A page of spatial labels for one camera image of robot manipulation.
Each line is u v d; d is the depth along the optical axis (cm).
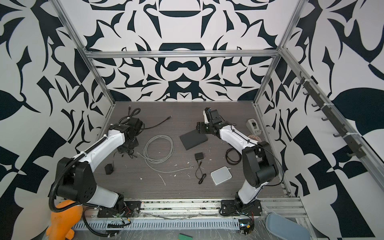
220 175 84
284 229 69
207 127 79
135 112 75
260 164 46
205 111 86
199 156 93
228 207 74
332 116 55
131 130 63
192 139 100
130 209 73
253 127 102
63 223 64
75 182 43
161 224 71
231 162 90
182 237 67
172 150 94
